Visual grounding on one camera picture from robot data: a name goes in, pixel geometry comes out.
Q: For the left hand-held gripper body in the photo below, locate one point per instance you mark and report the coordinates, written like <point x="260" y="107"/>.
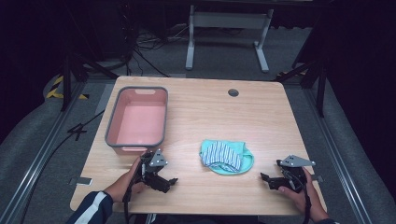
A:
<point x="154" y="162"/>

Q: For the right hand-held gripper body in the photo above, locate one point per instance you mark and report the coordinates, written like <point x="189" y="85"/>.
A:
<point x="294" y="169"/>

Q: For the teal and striped cloth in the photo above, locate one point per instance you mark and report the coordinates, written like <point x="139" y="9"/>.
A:
<point x="227" y="157"/>

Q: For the pink basin with grey rim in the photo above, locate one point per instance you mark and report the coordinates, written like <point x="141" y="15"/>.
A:
<point x="138" y="119"/>

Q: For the person's right hand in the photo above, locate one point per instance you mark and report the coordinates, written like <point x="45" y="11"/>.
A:
<point x="300" y="199"/>

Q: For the person's left hand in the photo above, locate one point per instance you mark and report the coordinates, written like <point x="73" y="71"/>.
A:
<point x="123" y="186"/>

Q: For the black tape cross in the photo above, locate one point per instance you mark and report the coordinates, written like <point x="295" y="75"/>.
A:
<point x="77" y="130"/>

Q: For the black metal stand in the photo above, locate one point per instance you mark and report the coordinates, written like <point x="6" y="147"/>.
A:
<point x="67" y="81"/>
<point x="320" y="84"/>

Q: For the grey table grommet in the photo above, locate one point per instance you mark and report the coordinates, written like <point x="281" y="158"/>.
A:
<point x="233" y="92"/>

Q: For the yellow and black floor tape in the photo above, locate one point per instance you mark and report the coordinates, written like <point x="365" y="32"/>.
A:
<point x="54" y="91"/>

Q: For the aluminium floor rail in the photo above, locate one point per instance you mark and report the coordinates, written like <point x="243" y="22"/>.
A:
<point x="339" y="161"/>
<point x="34" y="168"/>

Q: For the white metal desk frame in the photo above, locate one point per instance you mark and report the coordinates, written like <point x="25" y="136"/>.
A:
<point x="229" y="20"/>

